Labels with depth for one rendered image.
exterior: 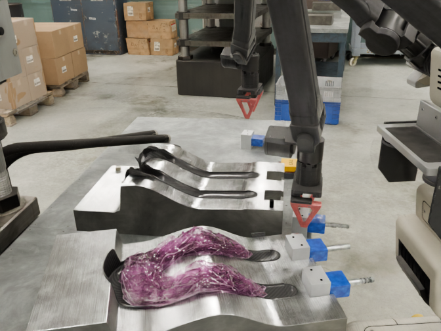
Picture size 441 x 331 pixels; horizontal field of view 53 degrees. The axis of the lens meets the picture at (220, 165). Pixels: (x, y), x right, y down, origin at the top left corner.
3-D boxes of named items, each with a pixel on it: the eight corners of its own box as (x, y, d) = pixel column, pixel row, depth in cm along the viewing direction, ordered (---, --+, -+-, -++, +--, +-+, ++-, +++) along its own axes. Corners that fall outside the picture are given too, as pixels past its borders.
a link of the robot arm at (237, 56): (239, 54, 134) (251, 33, 137) (209, 50, 140) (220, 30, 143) (252, 79, 144) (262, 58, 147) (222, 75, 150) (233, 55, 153)
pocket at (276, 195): (283, 203, 109) (283, 190, 107) (282, 215, 104) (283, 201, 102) (264, 203, 109) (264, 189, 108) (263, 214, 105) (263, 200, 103)
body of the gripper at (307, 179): (291, 197, 98) (293, 167, 95) (294, 176, 107) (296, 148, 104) (321, 200, 97) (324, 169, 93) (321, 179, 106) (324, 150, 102)
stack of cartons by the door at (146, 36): (180, 52, 765) (177, 0, 731) (173, 56, 737) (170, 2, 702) (135, 51, 787) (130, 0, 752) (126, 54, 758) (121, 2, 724)
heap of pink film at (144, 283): (249, 245, 92) (249, 213, 89) (272, 304, 76) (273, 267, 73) (122, 259, 89) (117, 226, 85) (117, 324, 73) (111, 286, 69)
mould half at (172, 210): (283, 192, 126) (285, 147, 120) (281, 244, 102) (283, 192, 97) (114, 183, 133) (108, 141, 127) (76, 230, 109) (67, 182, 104)
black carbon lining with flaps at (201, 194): (260, 178, 118) (261, 145, 114) (256, 208, 104) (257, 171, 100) (135, 172, 123) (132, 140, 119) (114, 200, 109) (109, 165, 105)
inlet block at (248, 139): (280, 146, 156) (281, 132, 154) (277, 152, 152) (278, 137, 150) (244, 143, 160) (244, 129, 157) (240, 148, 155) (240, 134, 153)
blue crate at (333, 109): (340, 112, 447) (342, 90, 438) (338, 126, 410) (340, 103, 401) (279, 108, 462) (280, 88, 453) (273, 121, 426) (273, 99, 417)
